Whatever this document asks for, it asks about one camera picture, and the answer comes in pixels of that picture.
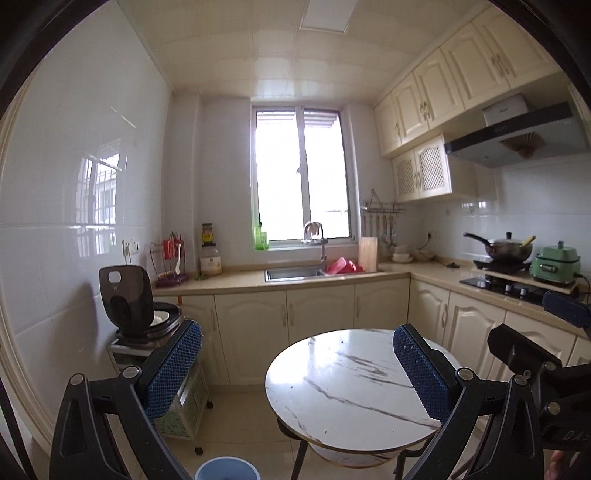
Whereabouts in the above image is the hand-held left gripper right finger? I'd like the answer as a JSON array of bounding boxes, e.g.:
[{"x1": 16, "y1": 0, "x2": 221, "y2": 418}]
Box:
[{"x1": 392, "y1": 323, "x2": 544, "y2": 480}]

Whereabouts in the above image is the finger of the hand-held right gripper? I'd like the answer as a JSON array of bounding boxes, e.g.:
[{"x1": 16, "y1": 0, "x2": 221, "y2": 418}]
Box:
[
  {"x1": 487, "y1": 323, "x2": 565, "y2": 385},
  {"x1": 541, "y1": 290, "x2": 591, "y2": 329}
]

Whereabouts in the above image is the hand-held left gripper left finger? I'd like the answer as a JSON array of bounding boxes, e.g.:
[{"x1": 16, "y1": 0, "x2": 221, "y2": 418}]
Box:
[{"x1": 48, "y1": 318, "x2": 204, "y2": 480}]

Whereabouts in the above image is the blue plastic bin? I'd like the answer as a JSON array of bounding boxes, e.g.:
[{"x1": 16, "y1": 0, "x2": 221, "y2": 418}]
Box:
[{"x1": 194, "y1": 456, "x2": 259, "y2": 480}]

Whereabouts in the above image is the metal rolling cart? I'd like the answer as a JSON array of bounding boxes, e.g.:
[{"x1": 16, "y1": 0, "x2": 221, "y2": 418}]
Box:
[{"x1": 108, "y1": 339, "x2": 213, "y2": 455}]

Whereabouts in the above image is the green electric cooker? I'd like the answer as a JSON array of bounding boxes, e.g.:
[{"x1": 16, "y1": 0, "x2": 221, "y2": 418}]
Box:
[{"x1": 529, "y1": 240, "x2": 583, "y2": 283}]

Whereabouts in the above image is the black glass gas hob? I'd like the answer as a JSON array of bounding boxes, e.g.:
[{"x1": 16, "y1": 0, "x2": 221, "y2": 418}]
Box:
[{"x1": 458, "y1": 275, "x2": 555, "y2": 305}]

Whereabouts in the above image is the round white marble table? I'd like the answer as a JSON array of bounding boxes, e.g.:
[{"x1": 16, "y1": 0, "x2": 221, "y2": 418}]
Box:
[{"x1": 264, "y1": 329, "x2": 462, "y2": 480}]

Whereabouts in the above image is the black wok with lid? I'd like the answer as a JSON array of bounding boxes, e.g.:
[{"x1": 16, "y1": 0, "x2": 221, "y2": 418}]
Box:
[{"x1": 463, "y1": 232, "x2": 536, "y2": 261}]

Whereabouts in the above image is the black rice cooker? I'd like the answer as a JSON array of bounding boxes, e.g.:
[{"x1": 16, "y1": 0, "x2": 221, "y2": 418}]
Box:
[{"x1": 99, "y1": 265, "x2": 183, "y2": 344}]

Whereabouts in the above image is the beige countertop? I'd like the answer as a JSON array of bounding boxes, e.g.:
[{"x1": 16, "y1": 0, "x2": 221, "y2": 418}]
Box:
[{"x1": 152, "y1": 261, "x2": 591, "y2": 342}]

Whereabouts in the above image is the clear oil jar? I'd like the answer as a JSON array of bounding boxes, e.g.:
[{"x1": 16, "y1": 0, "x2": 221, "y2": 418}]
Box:
[{"x1": 199, "y1": 244, "x2": 222, "y2": 277}]

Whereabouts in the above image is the wooden cutting board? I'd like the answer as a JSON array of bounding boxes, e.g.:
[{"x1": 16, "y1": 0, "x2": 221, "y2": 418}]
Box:
[{"x1": 359, "y1": 236, "x2": 379, "y2": 273}]

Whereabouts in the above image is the row of hanging utensils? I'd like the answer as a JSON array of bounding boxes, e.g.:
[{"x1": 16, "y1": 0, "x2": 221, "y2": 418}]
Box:
[{"x1": 362, "y1": 212, "x2": 400, "y2": 247}]

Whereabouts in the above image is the steel kitchen sink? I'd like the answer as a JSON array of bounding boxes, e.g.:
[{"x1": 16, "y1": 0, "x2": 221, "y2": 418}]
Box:
[{"x1": 264, "y1": 265, "x2": 326, "y2": 282}]

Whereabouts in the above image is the steel faucet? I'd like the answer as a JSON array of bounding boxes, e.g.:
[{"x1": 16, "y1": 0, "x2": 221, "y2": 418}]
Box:
[{"x1": 303, "y1": 220, "x2": 329, "y2": 273}]

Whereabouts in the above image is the brown folding fan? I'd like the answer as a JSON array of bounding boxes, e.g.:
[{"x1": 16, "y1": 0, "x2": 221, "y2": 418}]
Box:
[{"x1": 501, "y1": 131, "x2": 546, "y2": 160}]

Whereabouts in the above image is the grey range hood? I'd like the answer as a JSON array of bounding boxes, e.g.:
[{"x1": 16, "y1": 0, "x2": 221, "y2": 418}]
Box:
[{"x1": 444, "y1": 93, "x2": 591, "y2": 169}]

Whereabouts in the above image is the cream lattice door cabinet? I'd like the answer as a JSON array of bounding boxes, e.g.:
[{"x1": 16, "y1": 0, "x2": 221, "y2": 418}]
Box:
[{"x1": 390, "y1": 134, "x2": 498, "y2": 204}]

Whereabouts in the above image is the sliding window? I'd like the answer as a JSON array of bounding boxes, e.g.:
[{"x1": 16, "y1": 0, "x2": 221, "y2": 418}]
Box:
[{"x1": 249, "y1": 104, "x2": 358, "y2": 251}]

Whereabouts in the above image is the square ceiling light panel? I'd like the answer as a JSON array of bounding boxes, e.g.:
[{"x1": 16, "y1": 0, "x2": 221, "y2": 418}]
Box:
[{"x1": 299, "y1": 0, "x2": 360, "y2": 34}]

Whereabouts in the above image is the red wire knife rack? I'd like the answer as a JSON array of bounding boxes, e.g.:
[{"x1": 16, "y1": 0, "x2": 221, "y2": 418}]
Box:
[{"x1": 148, "y1": 231, "x2": 189, "y2": 288}]

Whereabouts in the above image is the metal wall utensil rack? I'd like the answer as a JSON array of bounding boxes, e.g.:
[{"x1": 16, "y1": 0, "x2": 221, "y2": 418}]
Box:
[{"x1": 361, "y1": 188, "x2": 407, "y2": 214}]

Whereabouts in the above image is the cream upper wall cabinet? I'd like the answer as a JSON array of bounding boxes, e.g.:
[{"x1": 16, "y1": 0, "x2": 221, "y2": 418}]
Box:
[{"x1": 373, "y1": 7, "x2": 561, "y2": 158}]

